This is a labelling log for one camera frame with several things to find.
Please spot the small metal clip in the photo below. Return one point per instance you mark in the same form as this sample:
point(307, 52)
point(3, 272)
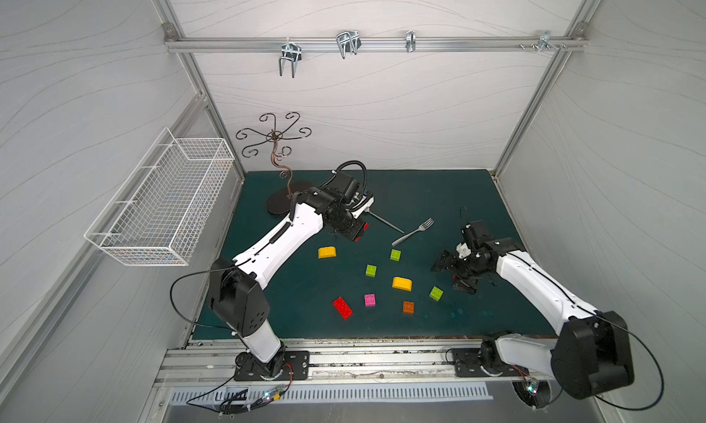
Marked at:
point(411, 41)

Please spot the white vent strip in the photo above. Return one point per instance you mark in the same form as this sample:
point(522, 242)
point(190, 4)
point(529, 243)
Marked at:
point(340, 393)

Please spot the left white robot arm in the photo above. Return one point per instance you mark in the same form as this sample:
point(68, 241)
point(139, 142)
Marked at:
point(236, 292)

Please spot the white wire basket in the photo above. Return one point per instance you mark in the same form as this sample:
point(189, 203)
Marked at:
point(156, 217)

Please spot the pink brick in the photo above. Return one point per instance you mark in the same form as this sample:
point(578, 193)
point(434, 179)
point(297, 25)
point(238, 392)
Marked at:
point(369, 300)

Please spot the silver metal spoon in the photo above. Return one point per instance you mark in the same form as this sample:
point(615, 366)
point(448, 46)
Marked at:
point(379, 218)

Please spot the green table mat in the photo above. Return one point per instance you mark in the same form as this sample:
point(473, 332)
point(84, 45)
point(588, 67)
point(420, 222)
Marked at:
point(302, 292)

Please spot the small red brick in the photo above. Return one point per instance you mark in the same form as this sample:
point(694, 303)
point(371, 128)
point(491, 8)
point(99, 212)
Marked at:
point(361, 232)

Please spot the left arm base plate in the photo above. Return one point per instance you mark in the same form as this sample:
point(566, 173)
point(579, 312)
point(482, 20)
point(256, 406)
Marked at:
point(284, 366)

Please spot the metal hook clamp left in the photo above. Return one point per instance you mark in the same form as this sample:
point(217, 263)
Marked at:
point(291, 54)

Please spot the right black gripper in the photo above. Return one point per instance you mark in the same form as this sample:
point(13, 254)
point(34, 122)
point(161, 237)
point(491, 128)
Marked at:
point(456, 265)

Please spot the metal bracket right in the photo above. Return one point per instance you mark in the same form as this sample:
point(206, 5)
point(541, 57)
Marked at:
point(544, 43)

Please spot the metal hook clamp centre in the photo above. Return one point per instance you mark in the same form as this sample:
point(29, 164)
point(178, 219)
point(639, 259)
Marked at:
point(348, 42)

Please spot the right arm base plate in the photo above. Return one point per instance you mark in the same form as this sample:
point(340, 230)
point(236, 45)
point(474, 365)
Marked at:
point(481, 362)

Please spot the brown metal hook stand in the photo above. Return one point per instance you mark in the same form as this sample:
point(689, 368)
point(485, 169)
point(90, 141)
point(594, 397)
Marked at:
point(279, 202)

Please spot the long red brick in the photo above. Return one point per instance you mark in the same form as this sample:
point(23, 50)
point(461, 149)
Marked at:
point(343, 308)

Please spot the yellow curved brick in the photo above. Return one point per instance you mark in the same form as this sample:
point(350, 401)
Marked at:
point(402, 284)
point(326, 253)

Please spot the orange brick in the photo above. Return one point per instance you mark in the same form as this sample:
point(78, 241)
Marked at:
point(408, 307)

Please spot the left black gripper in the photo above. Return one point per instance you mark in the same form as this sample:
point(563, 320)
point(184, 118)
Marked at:
point(347, 223)

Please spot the green brick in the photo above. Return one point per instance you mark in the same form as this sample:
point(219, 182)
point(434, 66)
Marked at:
point(395, 254)
point(436, 293)
point(371, 270)

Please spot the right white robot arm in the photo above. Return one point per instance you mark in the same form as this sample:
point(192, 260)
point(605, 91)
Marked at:
point(592, 352)

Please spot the metal hook clamp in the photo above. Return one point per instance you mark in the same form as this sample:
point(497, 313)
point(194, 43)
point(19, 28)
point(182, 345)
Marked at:
point(291, 54)
point(348, 42)

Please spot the aluminium crossbar rail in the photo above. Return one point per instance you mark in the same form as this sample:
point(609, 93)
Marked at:
point(368, 44)

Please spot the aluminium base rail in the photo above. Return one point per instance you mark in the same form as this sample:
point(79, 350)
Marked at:
point(344, 361)

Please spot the silver metal fork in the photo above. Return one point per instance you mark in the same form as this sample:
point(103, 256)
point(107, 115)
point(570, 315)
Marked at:
point(422, 228)

